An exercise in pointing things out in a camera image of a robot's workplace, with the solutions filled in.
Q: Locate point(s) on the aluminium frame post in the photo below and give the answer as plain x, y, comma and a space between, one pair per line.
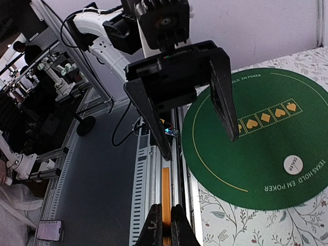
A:
321, 23
57, 23

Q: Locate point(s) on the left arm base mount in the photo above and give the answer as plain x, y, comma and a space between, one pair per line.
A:
168, 126

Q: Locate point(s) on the smartphone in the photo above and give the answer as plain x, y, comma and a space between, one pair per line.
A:
50, 230

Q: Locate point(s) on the left aluminium frame post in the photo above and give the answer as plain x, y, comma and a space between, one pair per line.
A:
57, 23

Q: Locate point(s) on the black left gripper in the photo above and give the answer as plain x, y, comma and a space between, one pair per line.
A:
168, 80

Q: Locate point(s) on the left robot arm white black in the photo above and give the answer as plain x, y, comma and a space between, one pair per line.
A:
146, 44

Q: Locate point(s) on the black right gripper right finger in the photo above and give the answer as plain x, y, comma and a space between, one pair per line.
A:
181, 231

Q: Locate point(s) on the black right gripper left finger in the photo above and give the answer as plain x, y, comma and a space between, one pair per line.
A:
152, 230

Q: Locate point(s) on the black round stand base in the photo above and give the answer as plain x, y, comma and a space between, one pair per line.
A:
85, 124

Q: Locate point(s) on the orange big blind button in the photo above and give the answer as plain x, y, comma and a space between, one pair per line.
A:
166, 206

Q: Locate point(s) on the round green poker mat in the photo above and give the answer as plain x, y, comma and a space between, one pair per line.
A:
279, 113

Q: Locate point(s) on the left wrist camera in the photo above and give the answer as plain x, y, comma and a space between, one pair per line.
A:
164, 24

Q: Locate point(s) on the white dealer button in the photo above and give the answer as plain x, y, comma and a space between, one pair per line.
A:
293, 164

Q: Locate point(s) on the right aluminium frame post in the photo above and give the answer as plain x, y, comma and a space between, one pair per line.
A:
321, 23

